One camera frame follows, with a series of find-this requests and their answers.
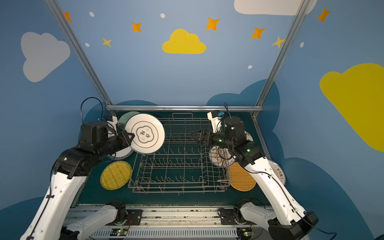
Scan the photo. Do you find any white plate black emblem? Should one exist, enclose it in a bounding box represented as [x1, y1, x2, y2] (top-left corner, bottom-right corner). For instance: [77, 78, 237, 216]
[125, 114, 165, 155]

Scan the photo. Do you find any cream plate floral rim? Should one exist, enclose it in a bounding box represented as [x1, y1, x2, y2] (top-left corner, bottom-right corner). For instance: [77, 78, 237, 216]
[245, 131, 254, 142]

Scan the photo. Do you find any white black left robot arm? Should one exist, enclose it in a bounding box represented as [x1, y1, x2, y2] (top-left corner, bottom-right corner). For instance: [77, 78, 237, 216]
[21, 121, 135, 240]

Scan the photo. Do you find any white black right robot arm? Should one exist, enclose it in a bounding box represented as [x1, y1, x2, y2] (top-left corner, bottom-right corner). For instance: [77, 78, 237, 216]
[191, 117, 319, 240]

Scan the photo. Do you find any white plate green text rim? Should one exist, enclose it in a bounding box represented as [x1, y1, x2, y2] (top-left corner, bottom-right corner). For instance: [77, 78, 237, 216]
[108, 147, 134, 161]

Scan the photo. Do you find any pale green floral plate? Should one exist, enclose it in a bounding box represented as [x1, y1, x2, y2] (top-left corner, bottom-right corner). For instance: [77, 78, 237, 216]
[118, 111, 140, 130]

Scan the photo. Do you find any yellow woven plate left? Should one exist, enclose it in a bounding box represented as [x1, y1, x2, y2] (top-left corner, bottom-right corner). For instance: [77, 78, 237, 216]
[100, 161, 133, 191]

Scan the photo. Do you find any orange woven plate right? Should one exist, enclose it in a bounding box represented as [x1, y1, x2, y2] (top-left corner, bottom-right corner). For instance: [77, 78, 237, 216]
[230, 163, 257, 192]

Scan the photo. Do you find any white orange sunburst plate right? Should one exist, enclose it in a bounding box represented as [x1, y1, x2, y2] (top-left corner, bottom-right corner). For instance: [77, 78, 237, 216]
[269, 160, 287, 185]

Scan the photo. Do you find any left green circuit board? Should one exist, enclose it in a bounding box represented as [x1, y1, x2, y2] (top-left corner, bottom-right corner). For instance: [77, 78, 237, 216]
[110, 229, 129, 237]

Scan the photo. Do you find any green circuit board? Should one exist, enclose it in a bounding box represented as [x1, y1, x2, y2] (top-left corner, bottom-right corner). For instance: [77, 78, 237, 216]
[236, 228, 254, 240]
[110, 229, 129, 237]

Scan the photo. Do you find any right green circuit board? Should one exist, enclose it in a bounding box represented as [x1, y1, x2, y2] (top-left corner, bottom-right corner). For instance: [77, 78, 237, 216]
[236, 228, 254, 240]

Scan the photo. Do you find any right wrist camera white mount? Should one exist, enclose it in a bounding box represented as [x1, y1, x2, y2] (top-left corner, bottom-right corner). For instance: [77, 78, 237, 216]
[207, 110, 224, 133]

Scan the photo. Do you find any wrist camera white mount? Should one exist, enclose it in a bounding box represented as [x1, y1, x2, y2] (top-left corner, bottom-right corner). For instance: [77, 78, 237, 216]
[207, 110, 224, 133]
[104, 115, 118, 132]

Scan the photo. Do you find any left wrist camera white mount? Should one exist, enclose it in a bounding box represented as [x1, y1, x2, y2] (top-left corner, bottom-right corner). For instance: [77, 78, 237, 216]
[104, 115, 118, 132]

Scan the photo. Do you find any grey wire dish rack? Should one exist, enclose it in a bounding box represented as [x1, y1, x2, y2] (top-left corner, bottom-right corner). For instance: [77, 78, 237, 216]
[128, 113, 230, 194]

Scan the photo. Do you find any horizontal aluminium frame bar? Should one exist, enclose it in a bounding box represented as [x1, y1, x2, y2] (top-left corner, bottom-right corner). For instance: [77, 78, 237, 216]
[106, 105, 263, 112]

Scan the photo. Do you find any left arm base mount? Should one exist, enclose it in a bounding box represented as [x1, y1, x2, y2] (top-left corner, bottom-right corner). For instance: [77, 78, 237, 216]
[118, 209, 143, 226]

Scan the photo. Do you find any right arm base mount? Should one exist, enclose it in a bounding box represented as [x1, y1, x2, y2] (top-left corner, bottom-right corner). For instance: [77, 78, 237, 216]
[218, 208, 239, 225]

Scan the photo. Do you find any aluminium rail base frame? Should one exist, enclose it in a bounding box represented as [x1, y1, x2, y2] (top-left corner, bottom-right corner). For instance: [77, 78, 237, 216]
[49, 204, 310, 240]

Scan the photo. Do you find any left diagonal aluminium post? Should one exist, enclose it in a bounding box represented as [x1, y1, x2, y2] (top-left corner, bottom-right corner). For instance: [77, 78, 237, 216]
[45, 0, 113, 107]

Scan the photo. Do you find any diagonal aluminium post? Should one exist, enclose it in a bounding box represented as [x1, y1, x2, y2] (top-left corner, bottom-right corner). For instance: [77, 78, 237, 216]
[252, 0, 311, 120]
[45, 0, 113, 107]

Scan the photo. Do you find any right diagonal aluminium post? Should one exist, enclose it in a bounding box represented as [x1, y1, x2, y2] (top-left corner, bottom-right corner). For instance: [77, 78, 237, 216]
[252, 0, 311, 120]

